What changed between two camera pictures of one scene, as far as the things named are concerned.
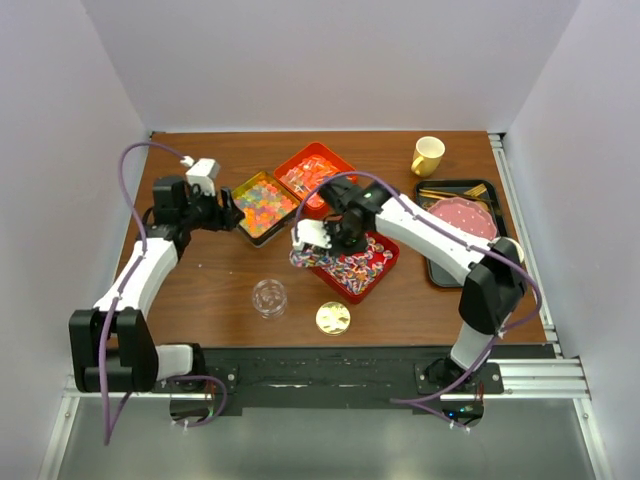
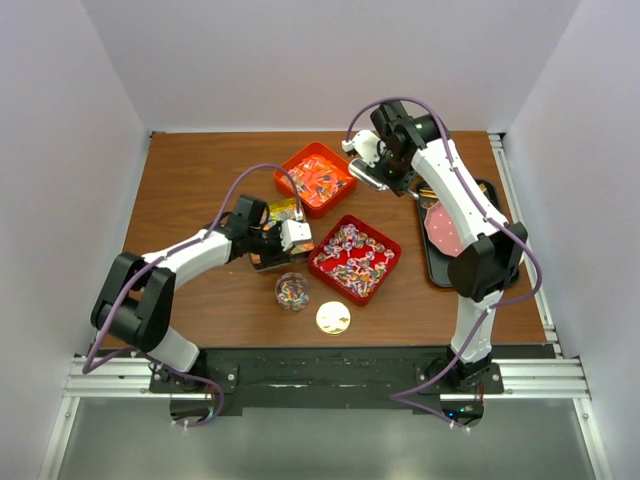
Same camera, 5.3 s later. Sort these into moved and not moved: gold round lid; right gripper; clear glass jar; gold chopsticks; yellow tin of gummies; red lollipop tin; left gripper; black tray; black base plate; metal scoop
Moved: clear glass jar; yellow tin of gummies; left gripper; right gripper; metal scoop
Not moved: black base plate; gold round lid; gold chopsticks; red lollipop tin; black tray
